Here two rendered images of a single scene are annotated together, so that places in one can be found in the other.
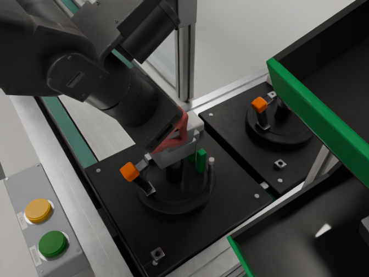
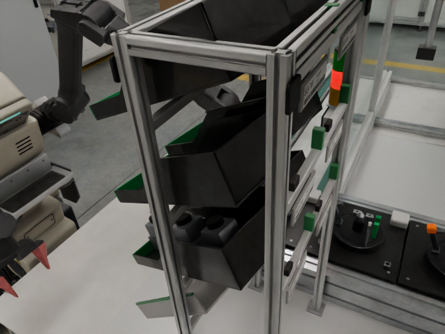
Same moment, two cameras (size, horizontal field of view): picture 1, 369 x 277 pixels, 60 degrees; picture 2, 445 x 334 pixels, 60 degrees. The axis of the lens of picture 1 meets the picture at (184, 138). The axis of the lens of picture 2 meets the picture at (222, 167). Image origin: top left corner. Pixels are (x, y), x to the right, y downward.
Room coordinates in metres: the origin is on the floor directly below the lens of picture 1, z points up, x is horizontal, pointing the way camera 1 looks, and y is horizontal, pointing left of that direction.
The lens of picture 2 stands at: (-0.18, -0.71, 1.77)
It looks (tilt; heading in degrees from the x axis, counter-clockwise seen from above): 36 degrees down; 65
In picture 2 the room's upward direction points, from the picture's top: 4 degrees counter-clockwise
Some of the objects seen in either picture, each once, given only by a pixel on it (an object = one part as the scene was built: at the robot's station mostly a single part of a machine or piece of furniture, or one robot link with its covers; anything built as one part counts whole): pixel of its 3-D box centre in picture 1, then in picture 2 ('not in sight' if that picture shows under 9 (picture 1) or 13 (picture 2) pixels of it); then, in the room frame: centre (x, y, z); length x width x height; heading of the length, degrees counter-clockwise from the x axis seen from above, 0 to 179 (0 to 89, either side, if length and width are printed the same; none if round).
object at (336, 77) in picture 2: not in sight; (340, 77); (0.54, 0.03, 1.33); 0.05 x 0.05 x 0.05
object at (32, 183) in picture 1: (45, 220); not in sight; (0.26, 0.24, 0.93); 0.21 x 0.07 x 0.06; 34
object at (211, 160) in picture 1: (210, 176); not in sight; (0.29, -0.04, 1.03); 0.01 x 0.01 x 0.08
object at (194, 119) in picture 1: (189, 126); (312, 197); (0.45, -0.01, 0.97); 0.05 x 0.05 x 0.04; 34
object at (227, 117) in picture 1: (284, 108); (359, 222); (0.46, -0.19, 1.01); 0.24 x 0.24 x 0.13; 34
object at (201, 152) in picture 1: (201, 161); not in sight; (0.33, -0.03, 1.01); 0.01 x 0.01 x 0.05; 34
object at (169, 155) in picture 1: (177, 134); not in sight; (0.33, 0.01, 1.08); 0.08 x 0.04 x 0.07; 126
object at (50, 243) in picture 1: (53, 244); not in sight; (0.21, 0.20, 0.96); 0.04 x 0.04 x 0.02
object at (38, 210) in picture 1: (39, 211); not in sight; (0.26, 0.24, 0.96); 0.04 x 0.04 x 0.02
